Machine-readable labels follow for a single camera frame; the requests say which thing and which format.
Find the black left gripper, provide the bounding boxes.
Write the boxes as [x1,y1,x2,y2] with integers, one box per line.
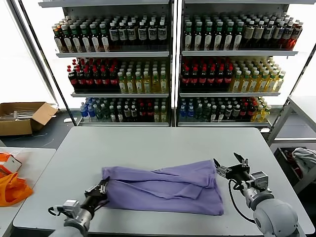
[80,179,110,212]

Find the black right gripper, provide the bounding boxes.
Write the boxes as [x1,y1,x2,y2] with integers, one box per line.
[213,152,251,185]

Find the purple t-shirt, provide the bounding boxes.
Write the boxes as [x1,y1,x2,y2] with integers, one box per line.
[101,159,225,216]

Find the black storage crate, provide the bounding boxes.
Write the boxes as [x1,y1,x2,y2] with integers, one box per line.
[274,147,305,187]

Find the red cloth item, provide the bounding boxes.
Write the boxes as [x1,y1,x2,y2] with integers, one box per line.
[283,149,303,178]

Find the grey white crumpled cloth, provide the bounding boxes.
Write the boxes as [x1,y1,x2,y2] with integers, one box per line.
[291,147,316,173]

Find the orange cloth bag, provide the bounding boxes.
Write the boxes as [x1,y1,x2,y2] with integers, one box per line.
[0,171,34,207]

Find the orange white carton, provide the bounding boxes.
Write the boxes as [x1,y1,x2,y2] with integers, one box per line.
[0,152,23,175]

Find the grey metal side table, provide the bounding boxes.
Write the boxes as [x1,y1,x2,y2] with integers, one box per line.
[268,95,316,149]

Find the brown cardboard box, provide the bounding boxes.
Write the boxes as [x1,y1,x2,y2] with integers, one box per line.
[0,102,60,136]

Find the white strips bundle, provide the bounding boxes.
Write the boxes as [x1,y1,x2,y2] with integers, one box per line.
[0,110,34,121]

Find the grey metal shelf rack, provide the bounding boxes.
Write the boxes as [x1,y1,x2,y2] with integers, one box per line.
[175,0,300,128]
[38,0,174,127]

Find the green label tea bottle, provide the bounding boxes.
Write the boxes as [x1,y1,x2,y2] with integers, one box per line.
[61,24,73,53]
[193,21,203,51]
[224,21,234,51]
[203,21,213,51]
[70,24,81,53]
[99,23,111,53]
[234,21,244,51]
[213,21,224,51]
[183,21,194,51]
[80,24,91,53]
[89,24,101,53]

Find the thin black metal pole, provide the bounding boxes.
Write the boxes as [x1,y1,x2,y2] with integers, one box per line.
[283,45,316,104]
[17,0,78,127]

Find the dark drink bottle beige label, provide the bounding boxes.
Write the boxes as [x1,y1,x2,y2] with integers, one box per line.
[243,21,255,50]
[253,21,265,50]

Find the dark drink bottle blue label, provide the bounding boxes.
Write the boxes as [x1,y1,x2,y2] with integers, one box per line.
[118,22,128,51]
[273,21,284,50]
[109,22,119,51]
[263,21,275,50]
[148,21,158,51]
[158,21,167,51]
[282,22,294,51]
[138,21,148,51]
[127,22,137,51]

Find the red drink bottle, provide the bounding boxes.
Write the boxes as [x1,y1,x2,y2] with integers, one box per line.
[290,22,304,51]

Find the amber tea bottle white label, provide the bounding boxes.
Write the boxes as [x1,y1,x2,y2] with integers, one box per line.
[53,24,64,53]

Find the grey slanted pillar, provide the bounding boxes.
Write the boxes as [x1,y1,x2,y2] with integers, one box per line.
[6,0,59,109]

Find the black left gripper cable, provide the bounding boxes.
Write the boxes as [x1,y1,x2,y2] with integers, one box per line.
[95,199,111,211]

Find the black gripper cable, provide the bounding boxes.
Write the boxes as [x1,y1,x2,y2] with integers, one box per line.
[227,179,255,222]
[95,199,111,211]

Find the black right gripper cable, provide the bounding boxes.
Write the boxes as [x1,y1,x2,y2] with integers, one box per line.
[227,179,255,222]

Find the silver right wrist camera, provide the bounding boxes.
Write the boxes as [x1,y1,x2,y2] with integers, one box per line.
[250,171,270,191]

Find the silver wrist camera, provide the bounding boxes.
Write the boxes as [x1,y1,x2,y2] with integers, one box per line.
[250,171,270,191]
[63,199,81,220]

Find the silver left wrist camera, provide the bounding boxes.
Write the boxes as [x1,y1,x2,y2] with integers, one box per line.
[63,199,81,220]

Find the black left camera cable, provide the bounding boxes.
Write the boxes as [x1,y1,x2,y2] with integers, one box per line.
[48,204,66,217]

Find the grey metal cart frame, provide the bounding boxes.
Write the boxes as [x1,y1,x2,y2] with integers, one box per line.
[295,167,316,195]

